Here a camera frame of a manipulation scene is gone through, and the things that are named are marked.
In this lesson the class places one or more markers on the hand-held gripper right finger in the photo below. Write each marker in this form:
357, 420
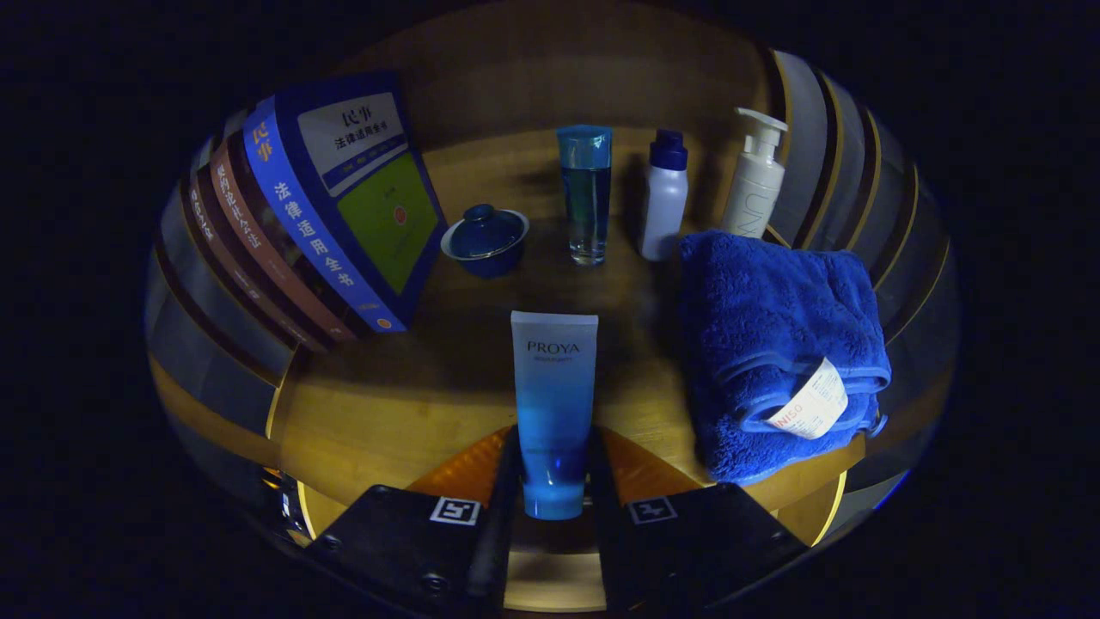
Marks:
599, 533

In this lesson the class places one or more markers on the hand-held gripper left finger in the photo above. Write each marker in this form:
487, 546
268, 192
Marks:
498, 533

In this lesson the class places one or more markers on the blue cosmetic tube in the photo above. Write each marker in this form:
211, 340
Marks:
554, 404

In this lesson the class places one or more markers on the wooden countertop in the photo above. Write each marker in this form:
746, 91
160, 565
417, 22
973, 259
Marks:
412, 404

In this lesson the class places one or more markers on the wooden cabinet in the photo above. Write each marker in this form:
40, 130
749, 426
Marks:
533, 69

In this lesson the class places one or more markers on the blue folded towel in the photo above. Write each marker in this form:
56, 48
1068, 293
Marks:
773, 344

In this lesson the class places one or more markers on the blue lidded teacup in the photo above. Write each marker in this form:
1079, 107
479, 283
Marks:
485, 241

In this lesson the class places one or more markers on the white bottle blue cap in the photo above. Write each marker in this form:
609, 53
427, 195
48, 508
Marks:
664, 202

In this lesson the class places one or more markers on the teal glass bottle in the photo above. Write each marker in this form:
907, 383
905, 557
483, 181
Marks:
586, 193

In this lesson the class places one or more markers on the thick blue book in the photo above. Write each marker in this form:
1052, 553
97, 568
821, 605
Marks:
344, 198

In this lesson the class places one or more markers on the reddish brown book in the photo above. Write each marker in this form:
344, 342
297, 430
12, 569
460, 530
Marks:
258, 241

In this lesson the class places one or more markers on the white pump bottle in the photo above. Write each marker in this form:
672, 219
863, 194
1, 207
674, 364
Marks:
754, 185

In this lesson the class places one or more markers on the dark brown book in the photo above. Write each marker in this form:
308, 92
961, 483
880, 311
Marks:
223, 258

